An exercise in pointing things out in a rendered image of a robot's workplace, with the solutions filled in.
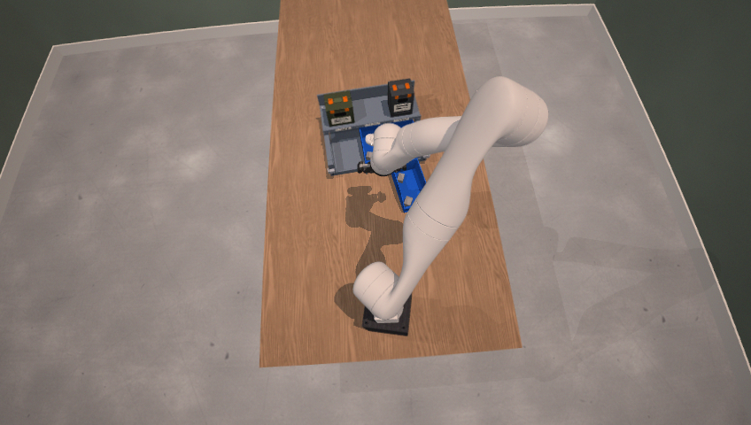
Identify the olive green case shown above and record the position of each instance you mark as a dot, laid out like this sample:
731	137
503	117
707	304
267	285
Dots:
339	108

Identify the dark grey tool case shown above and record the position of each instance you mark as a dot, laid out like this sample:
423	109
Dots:
400	97

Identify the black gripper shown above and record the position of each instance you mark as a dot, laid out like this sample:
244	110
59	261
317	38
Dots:
366	168

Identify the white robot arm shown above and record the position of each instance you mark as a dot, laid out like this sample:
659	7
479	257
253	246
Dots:
502	113

